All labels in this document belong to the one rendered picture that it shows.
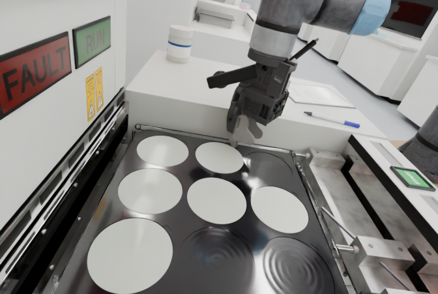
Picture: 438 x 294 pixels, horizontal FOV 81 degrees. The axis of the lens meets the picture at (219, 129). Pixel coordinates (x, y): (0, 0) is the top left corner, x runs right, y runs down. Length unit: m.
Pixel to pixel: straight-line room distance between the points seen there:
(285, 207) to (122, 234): 0.26
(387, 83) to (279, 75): 4.68
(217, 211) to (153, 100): 0.29
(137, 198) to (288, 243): 0.23
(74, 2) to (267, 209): 0.39
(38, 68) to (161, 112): 0.34
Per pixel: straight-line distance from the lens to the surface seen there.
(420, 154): 0.92
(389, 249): 0.51
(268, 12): 0.44
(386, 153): 0.68
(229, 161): 0.52
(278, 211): 0.46
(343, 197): 0.60
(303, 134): 0.64
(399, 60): 5.04
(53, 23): 0.32
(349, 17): 0.47
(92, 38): 0.40
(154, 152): 0.51
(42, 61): 0.30
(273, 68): 0.46
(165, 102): 0.58
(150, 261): 0.36
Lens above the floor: 1.21
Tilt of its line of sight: 30 degrees down
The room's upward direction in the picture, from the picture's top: 14 degrees clockwise
